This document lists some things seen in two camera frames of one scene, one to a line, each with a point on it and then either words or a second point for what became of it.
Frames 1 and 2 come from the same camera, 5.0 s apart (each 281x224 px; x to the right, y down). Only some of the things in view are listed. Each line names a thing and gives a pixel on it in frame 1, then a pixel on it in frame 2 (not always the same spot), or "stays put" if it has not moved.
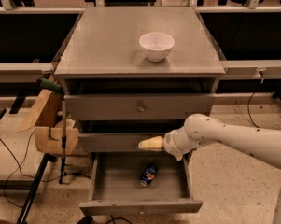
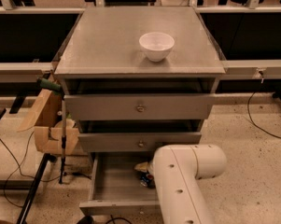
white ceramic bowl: x=156 y=45 stays put
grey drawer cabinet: x=130 y=74 stays put
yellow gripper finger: x=153 y=144 → x=144 y=166
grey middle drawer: x=117 y=142 stays put
